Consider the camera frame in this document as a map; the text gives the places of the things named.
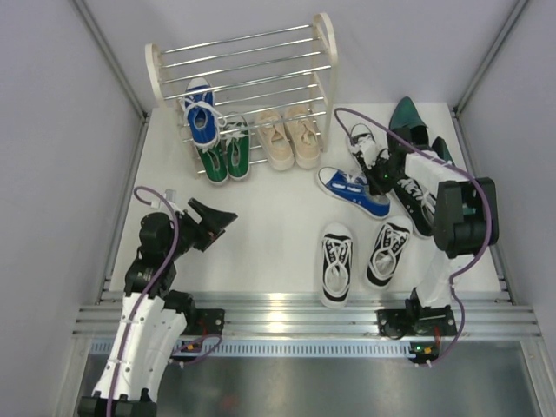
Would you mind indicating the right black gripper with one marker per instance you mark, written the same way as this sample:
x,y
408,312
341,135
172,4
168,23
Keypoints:
x,y
376,188

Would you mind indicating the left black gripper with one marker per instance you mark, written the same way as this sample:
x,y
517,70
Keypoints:
x,y
216,220

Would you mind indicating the blue sneaker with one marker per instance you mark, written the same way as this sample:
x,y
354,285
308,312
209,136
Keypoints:
x,y
199,112
354,190

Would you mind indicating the green sneaker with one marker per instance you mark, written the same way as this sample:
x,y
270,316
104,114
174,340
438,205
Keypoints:
x,y
237,144
213,161

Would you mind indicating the beige lace sneaker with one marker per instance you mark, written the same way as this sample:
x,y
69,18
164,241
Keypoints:
x,y
304,135
274,140

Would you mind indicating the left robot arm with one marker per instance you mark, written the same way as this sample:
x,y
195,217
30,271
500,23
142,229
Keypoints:
x,y
153,315

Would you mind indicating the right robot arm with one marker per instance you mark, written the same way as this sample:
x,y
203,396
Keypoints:
x,y
460,213

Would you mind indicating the teal heel shoe upper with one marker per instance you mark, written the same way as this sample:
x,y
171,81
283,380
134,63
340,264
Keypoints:
x,y
407,123

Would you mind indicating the teal heel shoe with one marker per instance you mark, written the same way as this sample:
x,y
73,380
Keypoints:
x,y
439,146
407,123

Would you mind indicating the teal heel shoe lower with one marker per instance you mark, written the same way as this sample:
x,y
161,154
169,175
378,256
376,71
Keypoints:
x,y
439,146

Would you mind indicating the white metal shoe rack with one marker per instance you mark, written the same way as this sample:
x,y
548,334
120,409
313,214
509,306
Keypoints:
x,y
291,71

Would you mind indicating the black sneaker upper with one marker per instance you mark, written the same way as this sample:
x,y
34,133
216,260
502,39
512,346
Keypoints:
x,y
363,147

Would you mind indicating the black sneaker lower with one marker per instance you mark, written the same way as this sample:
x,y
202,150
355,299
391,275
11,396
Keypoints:
x,y
411,196

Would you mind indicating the black white sneaker right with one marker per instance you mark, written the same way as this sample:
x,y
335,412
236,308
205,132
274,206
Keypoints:
x,y
389,245

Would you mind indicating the black white sneaker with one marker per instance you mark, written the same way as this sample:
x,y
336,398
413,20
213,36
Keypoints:
x,y
389,245
337,247

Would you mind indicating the black white sneaker left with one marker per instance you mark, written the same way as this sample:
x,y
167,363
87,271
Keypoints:
x,y
337,247

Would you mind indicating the aluminium mounting rail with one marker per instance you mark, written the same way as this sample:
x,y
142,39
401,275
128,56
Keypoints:
x,y
489,317

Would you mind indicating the perforated cable tray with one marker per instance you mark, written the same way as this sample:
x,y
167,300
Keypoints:
x,y
296,349

